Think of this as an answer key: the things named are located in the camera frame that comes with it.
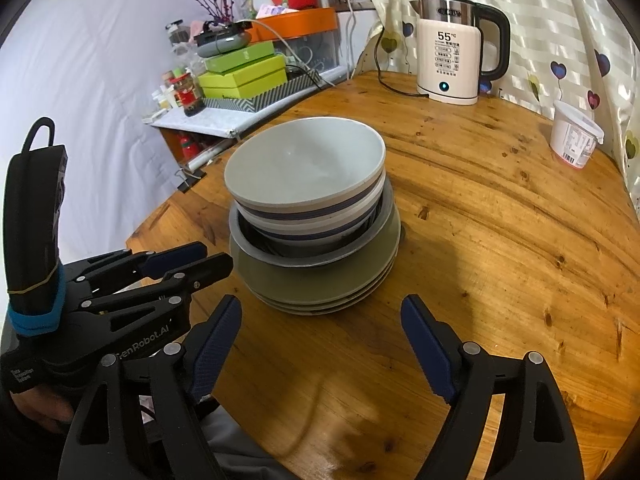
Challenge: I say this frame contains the stainless steel bowl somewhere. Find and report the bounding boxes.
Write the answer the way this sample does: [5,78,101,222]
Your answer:
[229,177,397,267]

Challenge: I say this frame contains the white bowl with blue band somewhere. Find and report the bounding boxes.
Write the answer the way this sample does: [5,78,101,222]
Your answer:
[240,175,388,247]
[223,116,387,221]

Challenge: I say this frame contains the white electric kettle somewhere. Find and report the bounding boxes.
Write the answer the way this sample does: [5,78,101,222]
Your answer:
[410,0,512,107]

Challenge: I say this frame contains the person's grey trousers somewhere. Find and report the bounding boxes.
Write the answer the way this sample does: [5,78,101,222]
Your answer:
[140,395,311,480]

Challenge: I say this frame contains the heart print curtain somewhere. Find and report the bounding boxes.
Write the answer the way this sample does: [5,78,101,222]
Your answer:
[355,0,640,211]

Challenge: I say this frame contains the small red figurine bottle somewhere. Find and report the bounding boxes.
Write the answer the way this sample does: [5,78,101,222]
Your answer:
[162,67,206,118]

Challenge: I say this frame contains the white plastic tub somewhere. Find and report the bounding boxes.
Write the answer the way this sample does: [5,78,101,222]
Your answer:
[549,100,606,171]

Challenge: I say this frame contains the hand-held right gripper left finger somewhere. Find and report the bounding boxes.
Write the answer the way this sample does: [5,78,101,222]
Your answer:
[57,295,243,480]

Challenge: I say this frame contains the white cable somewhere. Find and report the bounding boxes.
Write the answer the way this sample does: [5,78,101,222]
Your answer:
[250,5,353,86]

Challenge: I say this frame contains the person's left forearm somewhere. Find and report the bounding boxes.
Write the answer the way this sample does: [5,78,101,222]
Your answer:
[0,395,71,480]

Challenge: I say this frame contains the small jar with dark lid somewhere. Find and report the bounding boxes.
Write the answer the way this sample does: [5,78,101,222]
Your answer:
[167,20,193,54]

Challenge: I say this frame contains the white side shelf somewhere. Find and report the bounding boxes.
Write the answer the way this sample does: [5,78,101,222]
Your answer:
[150,77,351,138]

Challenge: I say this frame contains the clear box with orange lid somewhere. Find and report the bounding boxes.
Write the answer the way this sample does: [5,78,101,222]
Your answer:
[247,7,341,71]

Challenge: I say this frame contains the black gadget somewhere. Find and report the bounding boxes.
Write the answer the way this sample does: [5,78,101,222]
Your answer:
[195,20,253,37]

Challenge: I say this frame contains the person's left hand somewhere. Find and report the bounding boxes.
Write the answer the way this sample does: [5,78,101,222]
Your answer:
[10,385,86,431]

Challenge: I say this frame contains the black kettle power cord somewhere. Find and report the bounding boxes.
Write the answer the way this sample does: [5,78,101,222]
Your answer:
[375,30,426,98]

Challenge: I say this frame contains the dark green box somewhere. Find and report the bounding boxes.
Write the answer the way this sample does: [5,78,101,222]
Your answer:
[204,40,276,73]

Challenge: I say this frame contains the black binder clip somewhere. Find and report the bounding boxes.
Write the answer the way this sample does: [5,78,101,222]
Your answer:
[175,169,207,193]

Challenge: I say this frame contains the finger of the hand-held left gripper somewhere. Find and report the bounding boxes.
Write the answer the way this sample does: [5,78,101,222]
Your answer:
[79,253,235,317]
[64,241,209,297]

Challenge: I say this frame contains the black white striped box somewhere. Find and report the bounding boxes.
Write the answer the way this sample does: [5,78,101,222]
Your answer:
[202,70,321,113]

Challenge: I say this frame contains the grey oval device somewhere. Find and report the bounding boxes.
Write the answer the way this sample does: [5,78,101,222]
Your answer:
[196,32,252,59]

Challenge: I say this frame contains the olive green plate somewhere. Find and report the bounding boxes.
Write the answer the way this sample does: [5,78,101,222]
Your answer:
[257,265,398,317]
[247,255,401,311]
[229,200,402,306]

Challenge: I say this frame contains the rolled white paper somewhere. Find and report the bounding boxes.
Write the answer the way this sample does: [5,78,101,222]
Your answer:
[187,142,236,171]

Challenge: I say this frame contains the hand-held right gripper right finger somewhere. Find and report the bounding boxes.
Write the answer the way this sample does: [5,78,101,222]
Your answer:
[401,295,585,480]

